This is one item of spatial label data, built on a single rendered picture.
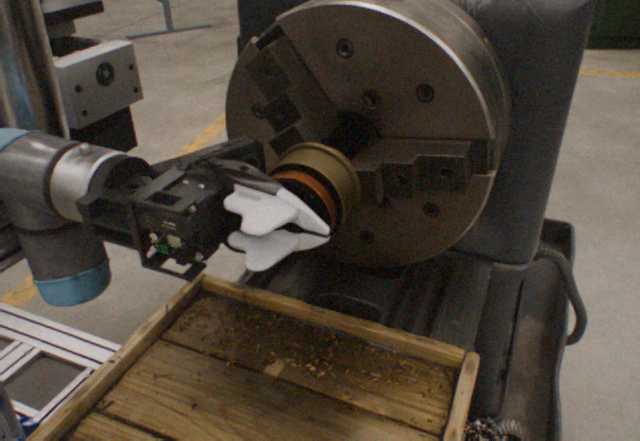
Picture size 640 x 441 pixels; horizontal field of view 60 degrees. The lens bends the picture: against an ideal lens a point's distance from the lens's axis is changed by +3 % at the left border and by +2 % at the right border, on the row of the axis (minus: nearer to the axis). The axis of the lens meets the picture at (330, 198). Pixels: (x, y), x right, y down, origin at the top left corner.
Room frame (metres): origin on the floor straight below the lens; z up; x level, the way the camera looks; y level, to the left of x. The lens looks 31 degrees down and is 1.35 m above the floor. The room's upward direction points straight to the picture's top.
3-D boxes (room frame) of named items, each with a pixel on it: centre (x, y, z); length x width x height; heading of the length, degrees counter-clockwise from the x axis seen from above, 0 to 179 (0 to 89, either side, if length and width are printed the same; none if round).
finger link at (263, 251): (0.38, 0.05, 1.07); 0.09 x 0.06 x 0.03; 66
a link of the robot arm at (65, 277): (0.50, 0.30, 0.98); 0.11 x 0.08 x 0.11; 31
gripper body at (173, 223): (0.42, 0.15, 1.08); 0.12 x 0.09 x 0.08; 66
